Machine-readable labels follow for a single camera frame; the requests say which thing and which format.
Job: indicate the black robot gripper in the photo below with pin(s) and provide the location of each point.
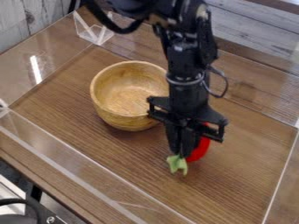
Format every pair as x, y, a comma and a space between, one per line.
188, 115

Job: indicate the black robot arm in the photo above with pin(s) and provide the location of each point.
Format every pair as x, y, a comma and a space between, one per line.
182, 25

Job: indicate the red felt strawberry toy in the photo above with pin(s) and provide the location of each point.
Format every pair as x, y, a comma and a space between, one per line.
178, 162

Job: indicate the black table leg bracket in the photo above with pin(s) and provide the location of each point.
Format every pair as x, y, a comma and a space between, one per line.
45, 215

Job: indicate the light wooden bowl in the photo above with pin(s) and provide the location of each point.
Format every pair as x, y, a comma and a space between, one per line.
119, 90

